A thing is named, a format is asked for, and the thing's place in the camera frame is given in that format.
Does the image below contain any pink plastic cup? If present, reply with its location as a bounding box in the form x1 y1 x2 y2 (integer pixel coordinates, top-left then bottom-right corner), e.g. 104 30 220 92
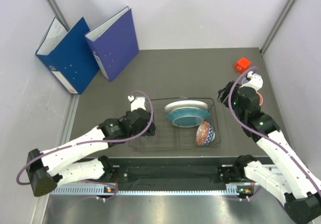
257 92 263 106

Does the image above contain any red patterned bowl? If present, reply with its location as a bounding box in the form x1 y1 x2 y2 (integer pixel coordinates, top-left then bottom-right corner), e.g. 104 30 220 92
196 122 209 146

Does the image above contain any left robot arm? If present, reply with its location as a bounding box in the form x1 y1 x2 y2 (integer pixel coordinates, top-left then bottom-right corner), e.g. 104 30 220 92
26 108 155 197

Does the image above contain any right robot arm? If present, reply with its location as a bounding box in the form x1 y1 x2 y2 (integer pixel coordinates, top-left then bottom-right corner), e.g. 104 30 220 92
218 81 320 223

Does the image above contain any white plate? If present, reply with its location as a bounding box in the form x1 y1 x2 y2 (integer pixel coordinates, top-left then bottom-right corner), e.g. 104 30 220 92
165 100 208 113

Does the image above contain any red cube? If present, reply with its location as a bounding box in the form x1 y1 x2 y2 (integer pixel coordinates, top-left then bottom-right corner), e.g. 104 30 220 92
234 57 251 74

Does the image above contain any teal plate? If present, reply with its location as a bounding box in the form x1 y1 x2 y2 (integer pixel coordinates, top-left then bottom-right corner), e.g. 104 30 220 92
166 108 211 128

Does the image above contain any blue patterned bowl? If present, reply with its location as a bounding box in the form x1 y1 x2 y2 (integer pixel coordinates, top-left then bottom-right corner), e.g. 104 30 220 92
202 123 216 146

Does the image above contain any black wire dish rack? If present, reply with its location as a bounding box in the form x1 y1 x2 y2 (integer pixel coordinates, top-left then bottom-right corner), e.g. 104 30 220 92
129 97 221 152

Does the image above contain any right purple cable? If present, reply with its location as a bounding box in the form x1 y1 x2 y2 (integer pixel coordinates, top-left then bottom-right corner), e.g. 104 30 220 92
228 67 321 192

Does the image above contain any purple cable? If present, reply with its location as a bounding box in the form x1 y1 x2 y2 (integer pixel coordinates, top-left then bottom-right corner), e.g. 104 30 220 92
16 90 154 185
228 67 321 192

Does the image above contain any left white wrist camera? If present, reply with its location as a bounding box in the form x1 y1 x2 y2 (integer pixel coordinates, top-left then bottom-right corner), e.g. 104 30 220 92
127 95 146 112

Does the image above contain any grey cable duct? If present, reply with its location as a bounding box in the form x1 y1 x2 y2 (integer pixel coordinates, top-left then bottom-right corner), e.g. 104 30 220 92
51 185 251 196

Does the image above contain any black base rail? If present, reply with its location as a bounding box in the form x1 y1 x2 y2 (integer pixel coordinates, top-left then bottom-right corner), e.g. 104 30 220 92
85 156 284 184

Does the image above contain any purple ring binder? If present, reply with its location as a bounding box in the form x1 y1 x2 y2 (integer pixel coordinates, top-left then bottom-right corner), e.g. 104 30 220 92
85 7 139 81

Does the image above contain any blue ring binder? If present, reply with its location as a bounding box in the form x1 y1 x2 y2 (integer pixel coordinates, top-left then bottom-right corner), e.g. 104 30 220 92
35 18 99 94

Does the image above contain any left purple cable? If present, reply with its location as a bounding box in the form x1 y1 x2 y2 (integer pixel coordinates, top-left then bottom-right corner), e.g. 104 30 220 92
16 90 154 185

